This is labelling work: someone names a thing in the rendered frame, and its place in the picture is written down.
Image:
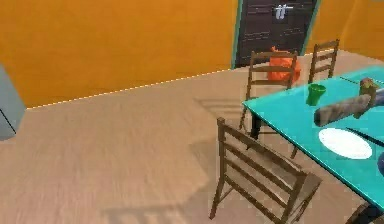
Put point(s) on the turquoise table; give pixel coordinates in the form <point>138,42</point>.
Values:
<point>300,113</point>

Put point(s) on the orange bag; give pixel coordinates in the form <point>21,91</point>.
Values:
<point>279,68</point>

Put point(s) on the white plate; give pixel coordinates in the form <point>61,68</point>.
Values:
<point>345,143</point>

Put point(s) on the green cup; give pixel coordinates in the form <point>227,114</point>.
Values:
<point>314,93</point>

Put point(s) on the brown bread loaf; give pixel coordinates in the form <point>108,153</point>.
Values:
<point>343,108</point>

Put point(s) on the black knife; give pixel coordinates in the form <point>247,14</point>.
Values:
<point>366,136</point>

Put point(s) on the blue bowl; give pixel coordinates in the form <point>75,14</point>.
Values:
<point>381,165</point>

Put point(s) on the grey fridge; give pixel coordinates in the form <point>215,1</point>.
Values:
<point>8,106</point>

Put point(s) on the brown wooden chair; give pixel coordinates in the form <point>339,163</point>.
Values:
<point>271,68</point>
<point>322,60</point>
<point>263,173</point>

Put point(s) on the dark room door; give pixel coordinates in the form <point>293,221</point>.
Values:
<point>263,31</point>

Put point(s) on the green brown lettuce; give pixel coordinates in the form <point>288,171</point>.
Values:
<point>367,86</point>

